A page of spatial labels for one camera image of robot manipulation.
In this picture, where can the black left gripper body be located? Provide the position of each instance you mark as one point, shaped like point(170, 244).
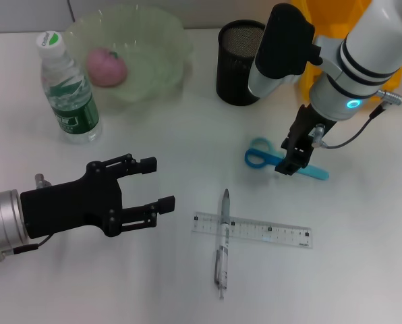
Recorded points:
point(69, 206)

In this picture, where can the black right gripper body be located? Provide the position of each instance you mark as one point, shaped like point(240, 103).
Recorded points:
point(309, 123)

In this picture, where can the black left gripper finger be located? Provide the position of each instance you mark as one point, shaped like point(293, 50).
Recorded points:
point(165, 204)
point(148, 165)

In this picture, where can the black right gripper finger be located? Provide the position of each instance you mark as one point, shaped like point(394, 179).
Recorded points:
point(305, 155)
point(285, 165)

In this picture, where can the blue scissors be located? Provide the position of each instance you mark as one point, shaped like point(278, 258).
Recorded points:
point(255, 158)

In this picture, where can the clear water bottle green label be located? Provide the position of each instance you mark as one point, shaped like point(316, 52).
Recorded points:
point(71, 101)

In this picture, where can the pink toy peach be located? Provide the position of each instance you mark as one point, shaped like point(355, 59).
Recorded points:
point(106, 69)

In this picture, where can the clear plastic ruler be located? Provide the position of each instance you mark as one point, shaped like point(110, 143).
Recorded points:
point(272, 233)

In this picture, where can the silver ballpoint pen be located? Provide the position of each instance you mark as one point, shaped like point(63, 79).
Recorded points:
point(223, 243)

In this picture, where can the black mesh pen holder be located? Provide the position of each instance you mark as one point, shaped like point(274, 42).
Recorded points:
point(234, 77)

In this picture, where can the silver left wrist stud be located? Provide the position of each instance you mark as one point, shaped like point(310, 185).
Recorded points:
point(42, 180)

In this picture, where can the yellow plastic storage bin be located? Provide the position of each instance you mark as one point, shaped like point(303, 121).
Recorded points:
point(325, 17)

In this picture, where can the translucent green plastic bowl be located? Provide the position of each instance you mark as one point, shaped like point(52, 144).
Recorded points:
point(153, 57)

